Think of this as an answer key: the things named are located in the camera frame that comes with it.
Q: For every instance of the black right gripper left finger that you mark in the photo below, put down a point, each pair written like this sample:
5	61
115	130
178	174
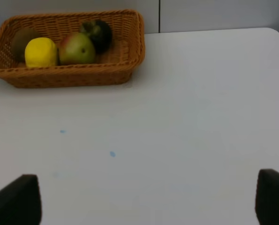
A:
20	202

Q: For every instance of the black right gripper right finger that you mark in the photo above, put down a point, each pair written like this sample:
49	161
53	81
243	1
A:
267	197

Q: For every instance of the yellow lemon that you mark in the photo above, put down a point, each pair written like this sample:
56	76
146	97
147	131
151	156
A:
41	52

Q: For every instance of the green red pear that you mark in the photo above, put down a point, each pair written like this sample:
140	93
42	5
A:
76	48

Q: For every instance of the brown kiwi fruit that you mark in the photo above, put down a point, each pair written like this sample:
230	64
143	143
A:
20	41

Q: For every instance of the dark mangosteen fruit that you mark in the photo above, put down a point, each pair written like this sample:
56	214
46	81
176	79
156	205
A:
99	32

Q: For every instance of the orange wicker basket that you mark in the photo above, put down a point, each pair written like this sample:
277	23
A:
115	66

